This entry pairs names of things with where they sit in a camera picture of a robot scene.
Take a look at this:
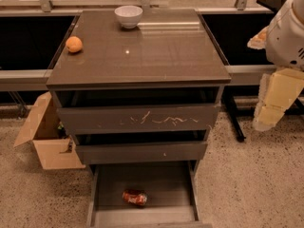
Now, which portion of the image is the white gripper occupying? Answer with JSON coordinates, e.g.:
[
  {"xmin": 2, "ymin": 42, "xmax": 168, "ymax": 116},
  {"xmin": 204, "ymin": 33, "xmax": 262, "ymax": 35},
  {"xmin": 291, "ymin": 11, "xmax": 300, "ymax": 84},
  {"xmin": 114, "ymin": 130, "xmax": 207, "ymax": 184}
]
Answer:
[{"xmin": 247, "ymin": 0, "xmax": 304, "ymax": 131}]

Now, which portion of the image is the red coke can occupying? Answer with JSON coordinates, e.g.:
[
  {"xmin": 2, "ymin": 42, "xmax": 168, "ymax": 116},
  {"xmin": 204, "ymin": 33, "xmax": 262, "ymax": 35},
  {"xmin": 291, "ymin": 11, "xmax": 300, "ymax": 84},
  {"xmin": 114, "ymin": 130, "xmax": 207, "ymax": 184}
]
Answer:
[{"xmin": 123, "ymin": 189, "xmax": 147, "ymax": 206}]

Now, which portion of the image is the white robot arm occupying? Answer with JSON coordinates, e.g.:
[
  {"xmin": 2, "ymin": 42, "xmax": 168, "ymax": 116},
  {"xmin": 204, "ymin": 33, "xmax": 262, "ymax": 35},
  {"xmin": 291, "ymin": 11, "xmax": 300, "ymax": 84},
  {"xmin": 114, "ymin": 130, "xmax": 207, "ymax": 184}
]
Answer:
[{"xmin": 247, "ymin": 0, "xmax": 304, "ymax": 131}]

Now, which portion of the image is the top grey drawer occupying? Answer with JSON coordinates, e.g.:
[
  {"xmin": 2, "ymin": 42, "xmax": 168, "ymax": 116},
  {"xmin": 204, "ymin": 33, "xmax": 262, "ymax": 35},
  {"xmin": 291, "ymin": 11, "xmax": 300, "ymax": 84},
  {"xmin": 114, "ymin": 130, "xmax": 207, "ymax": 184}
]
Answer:
[{"xmin": 58, "ymin": 104, "xmax": 220, "ymax": 135}]

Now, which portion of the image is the grey drawer cabinet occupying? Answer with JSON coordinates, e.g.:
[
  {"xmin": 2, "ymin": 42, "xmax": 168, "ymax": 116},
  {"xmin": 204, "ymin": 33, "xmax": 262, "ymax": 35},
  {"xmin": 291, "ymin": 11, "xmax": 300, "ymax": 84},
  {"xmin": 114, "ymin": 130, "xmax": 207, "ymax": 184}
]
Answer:
[{"xmin": 46, "ymin": 9, "xmax": 232, "ymax": 228}]

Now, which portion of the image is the open bottom grey drawer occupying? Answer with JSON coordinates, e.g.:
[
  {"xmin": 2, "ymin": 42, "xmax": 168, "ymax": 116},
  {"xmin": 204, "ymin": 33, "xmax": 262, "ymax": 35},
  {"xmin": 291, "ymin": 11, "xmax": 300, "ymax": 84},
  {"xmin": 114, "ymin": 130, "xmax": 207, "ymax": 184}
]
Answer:
[{"xmin": 86, "ymin": 161, "xmax": 213, "ymax": 228}]

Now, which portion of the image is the middle grey drawer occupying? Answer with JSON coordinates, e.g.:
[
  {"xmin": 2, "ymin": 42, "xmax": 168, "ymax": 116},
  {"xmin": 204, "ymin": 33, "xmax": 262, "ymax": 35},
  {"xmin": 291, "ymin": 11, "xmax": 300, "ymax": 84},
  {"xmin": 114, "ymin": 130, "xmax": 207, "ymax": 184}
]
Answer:
[{"xmin": 76, "ymin": 142, "xmax": 207, "ymax": 164}]

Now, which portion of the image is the white ceramic bowl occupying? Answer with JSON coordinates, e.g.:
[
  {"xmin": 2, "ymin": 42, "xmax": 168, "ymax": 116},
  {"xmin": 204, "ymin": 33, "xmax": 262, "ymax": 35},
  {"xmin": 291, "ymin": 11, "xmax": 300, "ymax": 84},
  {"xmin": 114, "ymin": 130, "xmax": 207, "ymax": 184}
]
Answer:
[{"xmin": 114, "ymin": 6, "xmax": 143, "ymax": 29}]

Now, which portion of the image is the orange fruit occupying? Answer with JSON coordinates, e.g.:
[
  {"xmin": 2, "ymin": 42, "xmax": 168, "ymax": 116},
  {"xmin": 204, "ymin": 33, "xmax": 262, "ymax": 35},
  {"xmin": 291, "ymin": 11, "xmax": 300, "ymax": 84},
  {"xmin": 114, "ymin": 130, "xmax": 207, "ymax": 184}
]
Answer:
[{"xmin": 66, "ymin": 36, "xmax": 83, "ymax": 53}]

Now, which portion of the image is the brown cardboard box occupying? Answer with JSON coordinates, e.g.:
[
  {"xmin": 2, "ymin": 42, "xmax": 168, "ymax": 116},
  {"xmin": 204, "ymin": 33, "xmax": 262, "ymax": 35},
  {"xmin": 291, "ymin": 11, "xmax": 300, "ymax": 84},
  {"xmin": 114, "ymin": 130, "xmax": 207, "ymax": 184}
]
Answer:
[{"xmin": 14, "ymin": 92, "xmax": 86, "ymax": 170}]

